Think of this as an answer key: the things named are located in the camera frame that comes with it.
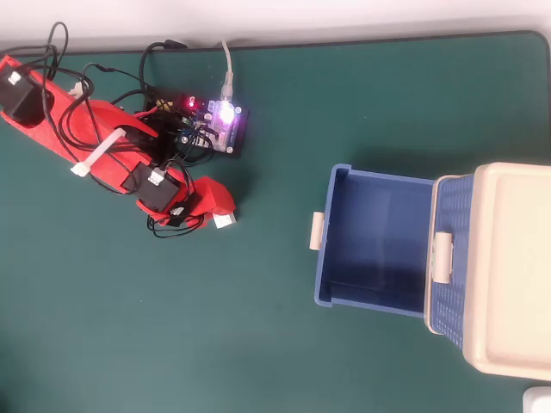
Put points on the short white zip tie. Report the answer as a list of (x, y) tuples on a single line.
[(77, 91)]

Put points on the dark green mat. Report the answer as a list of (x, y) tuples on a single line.
[(215, 322)]

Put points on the white object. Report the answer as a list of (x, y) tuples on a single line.
[(538, 401)]

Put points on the red robot arm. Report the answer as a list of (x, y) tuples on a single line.
[(64, 116)]

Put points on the long white zip tie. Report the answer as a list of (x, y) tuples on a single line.
[(101, 150)]

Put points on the electronic controller board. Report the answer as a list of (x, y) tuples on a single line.
[(219, 125)]

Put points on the gripper body with grey motor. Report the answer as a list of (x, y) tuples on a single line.
[(159, 193)]

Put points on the white cube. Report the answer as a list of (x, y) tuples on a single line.
[(225, 221)]

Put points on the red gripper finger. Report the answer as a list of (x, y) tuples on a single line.
[(215, 195)]

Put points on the beige drawer cabinet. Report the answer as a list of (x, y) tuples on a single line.
[(516, 266)]

